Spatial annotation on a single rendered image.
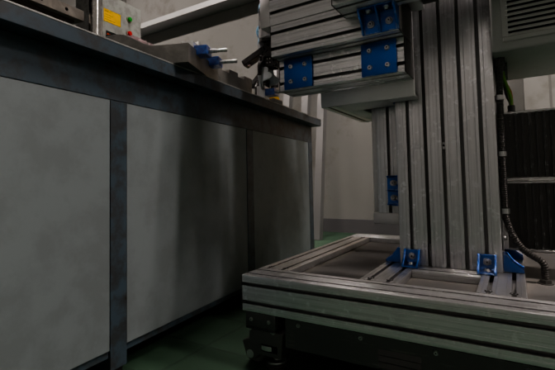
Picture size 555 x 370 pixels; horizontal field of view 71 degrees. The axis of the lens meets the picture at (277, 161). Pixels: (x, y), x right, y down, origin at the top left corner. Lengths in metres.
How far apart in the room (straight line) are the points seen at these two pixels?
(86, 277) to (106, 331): 0.15
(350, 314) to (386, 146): 0.53
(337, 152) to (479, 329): 2.86
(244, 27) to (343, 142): 1.70
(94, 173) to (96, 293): 0.28
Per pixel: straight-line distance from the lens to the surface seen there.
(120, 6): 2.43
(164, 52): 1.18
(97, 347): 1.07
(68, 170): 0.96
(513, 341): 0.86
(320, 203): 3.10
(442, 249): 1.13
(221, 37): 4.56
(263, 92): 1.60
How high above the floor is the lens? 0.46
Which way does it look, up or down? 3 degrees up
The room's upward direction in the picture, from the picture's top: 1 degrees counter-clockwise
